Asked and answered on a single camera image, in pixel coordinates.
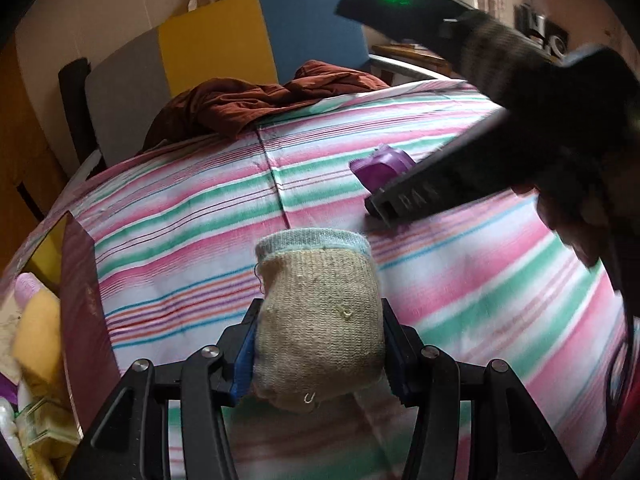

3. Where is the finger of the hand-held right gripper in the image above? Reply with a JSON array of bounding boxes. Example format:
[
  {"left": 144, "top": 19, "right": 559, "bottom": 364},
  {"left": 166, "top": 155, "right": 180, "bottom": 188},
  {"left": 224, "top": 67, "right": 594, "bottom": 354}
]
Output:
[{"left": 364, "top": 110, "right": 541, "bottom": 223}]

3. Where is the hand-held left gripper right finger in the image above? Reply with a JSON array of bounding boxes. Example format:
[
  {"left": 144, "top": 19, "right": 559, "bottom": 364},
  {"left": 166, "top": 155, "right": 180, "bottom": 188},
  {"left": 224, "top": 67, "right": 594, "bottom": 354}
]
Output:
[{"left": 380, "top": 297, "right": 561, "bottom": 480}]

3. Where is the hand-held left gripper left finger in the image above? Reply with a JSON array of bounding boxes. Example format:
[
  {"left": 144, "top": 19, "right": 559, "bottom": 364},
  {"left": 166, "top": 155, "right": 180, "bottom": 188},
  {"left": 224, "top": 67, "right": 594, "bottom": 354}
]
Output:
[{"left": 77, "top": 300, "right": 261, "bottom": 480}]

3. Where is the purple snack packet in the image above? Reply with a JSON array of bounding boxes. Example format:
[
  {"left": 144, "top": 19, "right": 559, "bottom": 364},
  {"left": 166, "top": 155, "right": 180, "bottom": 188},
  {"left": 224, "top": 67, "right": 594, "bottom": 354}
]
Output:
[{"left": 349, "top": 143, "right": 415, "bottom": 193}]

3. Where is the beige sock roll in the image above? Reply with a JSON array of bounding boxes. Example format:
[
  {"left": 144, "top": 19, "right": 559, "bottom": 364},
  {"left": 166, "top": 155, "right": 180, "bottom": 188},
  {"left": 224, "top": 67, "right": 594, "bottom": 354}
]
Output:
[{"left": 252, "top": 227, "right": 387, "bottom": 413}]

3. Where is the gold tin box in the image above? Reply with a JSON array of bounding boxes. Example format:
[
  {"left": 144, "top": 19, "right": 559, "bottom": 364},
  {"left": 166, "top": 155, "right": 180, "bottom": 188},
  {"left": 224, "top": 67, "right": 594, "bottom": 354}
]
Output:
[{"left": 0, "top": 210, "right": 123, "bottom": 480}]

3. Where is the yellow sponge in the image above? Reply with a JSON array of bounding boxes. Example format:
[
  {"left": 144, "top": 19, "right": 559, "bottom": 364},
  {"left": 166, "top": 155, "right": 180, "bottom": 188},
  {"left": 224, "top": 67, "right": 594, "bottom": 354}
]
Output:
[{"left": 12, "top": 290, "right": 68, "bottom": 401}]

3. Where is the cracker packet green trim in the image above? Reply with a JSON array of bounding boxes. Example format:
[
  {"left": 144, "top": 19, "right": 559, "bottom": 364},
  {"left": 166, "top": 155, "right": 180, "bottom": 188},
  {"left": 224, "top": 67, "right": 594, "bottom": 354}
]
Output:
[{"left": 15, "top": 395, "right": 81, "bottom": 480}]

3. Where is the pink plastic hair roller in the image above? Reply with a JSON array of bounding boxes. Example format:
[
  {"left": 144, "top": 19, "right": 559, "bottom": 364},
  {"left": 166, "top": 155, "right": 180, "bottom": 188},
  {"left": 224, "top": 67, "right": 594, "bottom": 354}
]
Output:
[{"left": 14, "top": 272, "right": 43, "bottom": 311}]

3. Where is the white plastic ball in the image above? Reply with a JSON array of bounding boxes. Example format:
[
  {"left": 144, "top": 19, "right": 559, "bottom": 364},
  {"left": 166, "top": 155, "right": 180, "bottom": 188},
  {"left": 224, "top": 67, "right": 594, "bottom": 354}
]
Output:
[{"left": 0, "top": 395, "right": 23, "bottom": 461}]

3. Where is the person's right hand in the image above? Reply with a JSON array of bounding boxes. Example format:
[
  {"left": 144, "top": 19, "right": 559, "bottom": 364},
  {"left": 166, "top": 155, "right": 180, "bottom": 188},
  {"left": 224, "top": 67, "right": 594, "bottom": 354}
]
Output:
[{"left": 537, "top": 187, "right": 616, "bottom": 271}]

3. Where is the wooden sill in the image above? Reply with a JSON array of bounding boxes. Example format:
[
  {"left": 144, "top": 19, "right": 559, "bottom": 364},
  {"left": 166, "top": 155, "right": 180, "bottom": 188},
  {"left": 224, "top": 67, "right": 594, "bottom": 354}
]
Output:
[{"left": 372, "top": 42, "right": 451, "bottom": 78}]

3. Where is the brown crumpled cloth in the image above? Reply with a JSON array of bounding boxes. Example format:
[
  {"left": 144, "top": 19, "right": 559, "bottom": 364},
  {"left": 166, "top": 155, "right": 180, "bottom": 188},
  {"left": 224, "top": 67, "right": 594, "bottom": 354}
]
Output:
[{"left": 142, "top": 60, "right": 388, "bottom": 153}]

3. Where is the grey yellow blue padded bench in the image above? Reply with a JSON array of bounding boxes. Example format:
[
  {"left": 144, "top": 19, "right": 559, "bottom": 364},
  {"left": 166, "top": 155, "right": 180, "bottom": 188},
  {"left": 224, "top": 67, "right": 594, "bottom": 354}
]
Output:
[{"left": 82, "top": 0, "right": 441, "bottom": 171}]

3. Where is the wooden wardrobe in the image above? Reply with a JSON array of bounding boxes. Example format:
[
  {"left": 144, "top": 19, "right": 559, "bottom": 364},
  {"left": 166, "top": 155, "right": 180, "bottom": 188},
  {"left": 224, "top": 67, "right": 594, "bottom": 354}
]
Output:
[{"left": 0, "top": 35, "right": 68, "bottom": 271}]

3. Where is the black rolled mat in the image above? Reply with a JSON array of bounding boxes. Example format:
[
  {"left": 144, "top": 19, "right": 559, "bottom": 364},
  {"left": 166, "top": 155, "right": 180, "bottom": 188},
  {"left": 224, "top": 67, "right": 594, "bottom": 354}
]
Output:
[{"left": 57, "top": 57, "right": 103, "bottom": 166}]

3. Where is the black cable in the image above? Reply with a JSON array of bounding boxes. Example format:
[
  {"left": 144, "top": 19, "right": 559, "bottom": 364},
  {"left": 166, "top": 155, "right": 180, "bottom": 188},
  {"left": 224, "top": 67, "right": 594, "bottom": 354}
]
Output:
[{"left": 602, "top": 300, "right": 640, "bottom": 411}]

